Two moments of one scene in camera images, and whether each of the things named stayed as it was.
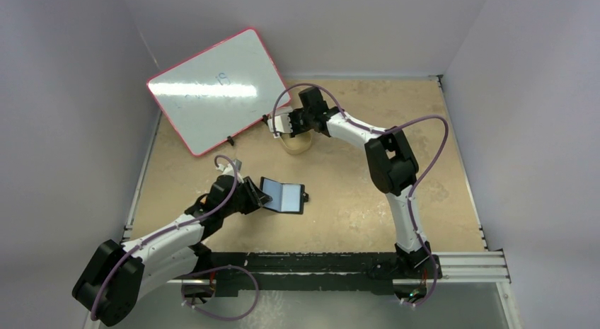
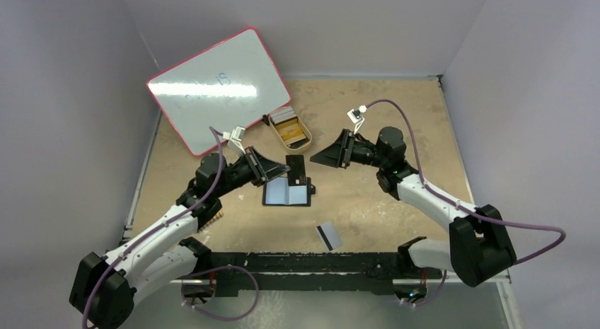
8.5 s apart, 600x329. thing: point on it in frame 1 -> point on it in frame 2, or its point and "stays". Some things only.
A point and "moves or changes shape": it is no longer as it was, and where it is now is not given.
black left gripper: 257,199 -> 262,167
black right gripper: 294,122 -> 347,149
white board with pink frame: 219,92 stays
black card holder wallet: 286,198 moves or changes shape
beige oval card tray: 300,143 stays
